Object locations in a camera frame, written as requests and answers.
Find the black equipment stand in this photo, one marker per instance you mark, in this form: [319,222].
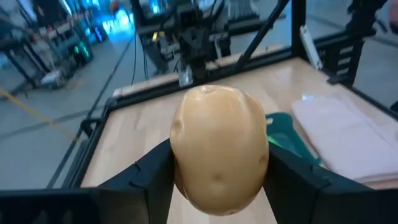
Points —
[345,59]

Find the tan toy potato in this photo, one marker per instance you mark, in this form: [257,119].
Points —
[217,149]

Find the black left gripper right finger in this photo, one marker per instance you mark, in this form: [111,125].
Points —
[326,205]

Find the teal plastic basket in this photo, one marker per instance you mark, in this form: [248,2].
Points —
[289,137]

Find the black aluminium table frame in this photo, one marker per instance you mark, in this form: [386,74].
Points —
[297,28]

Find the folded beige cloth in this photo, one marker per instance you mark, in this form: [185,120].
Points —
[348,137]

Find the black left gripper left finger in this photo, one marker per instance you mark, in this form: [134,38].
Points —
[93,208]

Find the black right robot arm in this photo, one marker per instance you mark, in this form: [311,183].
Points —
[196,53]

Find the silver metal bracket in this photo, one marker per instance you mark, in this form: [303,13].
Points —
[311,46]

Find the cluttered workbench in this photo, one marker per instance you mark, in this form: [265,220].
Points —
[46,46]

